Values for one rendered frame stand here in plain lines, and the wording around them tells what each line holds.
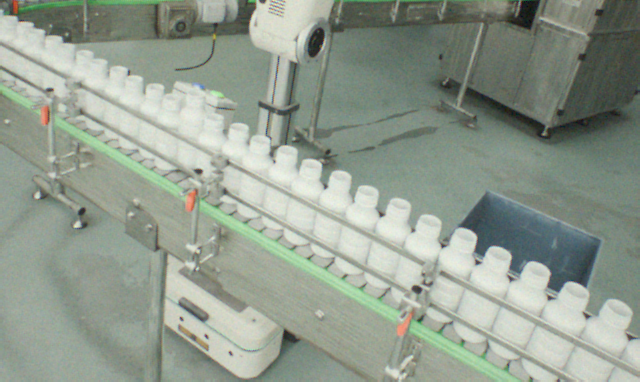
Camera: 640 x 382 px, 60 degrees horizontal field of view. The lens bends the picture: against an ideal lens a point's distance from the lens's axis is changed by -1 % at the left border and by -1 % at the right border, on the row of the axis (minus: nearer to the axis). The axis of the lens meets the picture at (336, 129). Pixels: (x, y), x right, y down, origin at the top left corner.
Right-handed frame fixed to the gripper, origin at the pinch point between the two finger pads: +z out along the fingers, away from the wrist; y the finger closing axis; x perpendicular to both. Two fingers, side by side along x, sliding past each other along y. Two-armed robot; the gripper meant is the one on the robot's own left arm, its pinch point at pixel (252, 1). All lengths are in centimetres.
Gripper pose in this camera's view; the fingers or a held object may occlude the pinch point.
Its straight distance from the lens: 120.8
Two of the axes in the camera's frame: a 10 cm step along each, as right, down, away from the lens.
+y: 5.3, -2.7, 8.0
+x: -8.2, -3.7, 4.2
